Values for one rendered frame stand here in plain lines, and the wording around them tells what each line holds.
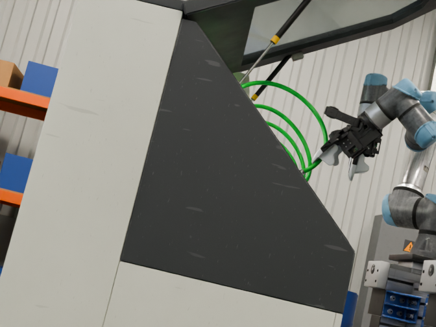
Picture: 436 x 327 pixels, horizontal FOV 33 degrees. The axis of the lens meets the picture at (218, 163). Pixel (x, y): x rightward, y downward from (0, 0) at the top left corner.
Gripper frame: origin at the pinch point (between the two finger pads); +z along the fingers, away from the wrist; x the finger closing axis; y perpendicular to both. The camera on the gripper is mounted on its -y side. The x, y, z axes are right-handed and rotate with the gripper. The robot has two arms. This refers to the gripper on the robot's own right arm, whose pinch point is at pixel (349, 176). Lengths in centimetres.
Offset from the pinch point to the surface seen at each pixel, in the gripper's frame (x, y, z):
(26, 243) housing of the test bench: -47, -85, 45
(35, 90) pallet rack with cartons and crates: 500, -241, -104
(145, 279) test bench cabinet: -47, -54, 47
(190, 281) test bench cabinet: -47, -42, 45
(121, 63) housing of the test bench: -47, -74, -6
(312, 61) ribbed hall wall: 643, 43, -251
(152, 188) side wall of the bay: -47, -58, 24
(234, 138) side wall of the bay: -47, -40, 6
